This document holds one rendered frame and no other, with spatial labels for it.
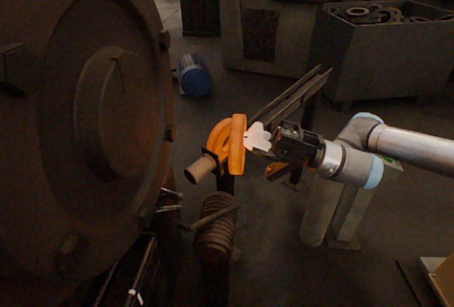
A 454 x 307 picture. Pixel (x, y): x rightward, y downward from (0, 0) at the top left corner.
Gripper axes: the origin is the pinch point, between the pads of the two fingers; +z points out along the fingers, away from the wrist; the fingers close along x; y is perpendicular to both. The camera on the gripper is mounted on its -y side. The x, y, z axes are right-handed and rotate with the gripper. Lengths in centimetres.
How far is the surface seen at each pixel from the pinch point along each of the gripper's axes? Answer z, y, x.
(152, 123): 14.1, 20.9, 31.0
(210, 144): 6.3, -13.1, -10.4
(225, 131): 2.7, -9.0, -13.8
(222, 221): -4.8, -31.7, 2.8
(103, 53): 17.8, 29.0, 34.3
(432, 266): -101, -46, -15
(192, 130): 21, -93, -119
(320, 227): -56, -54, -25
